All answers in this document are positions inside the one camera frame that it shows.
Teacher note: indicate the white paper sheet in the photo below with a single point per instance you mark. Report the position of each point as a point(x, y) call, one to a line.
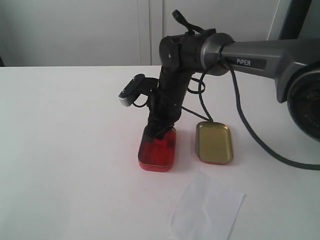
point(207, 210)

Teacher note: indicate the small red block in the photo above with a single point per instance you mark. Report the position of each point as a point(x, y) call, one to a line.
point(161, 144)

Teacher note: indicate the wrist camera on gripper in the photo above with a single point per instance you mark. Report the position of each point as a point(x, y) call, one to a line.
point(138, 85)

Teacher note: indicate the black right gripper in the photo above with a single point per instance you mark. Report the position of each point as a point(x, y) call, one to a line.
point(166, 106)

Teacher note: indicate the red tin box base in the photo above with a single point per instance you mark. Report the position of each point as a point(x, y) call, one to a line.
point(160, 160)

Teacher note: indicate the dark vertical post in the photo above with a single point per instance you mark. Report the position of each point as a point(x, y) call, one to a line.
point(294, 19)

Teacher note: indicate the gold tin lid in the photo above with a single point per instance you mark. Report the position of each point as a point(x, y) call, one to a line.
point(213, 143)

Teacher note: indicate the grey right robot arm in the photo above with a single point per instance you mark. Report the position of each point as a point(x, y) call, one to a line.
point(294, 65)

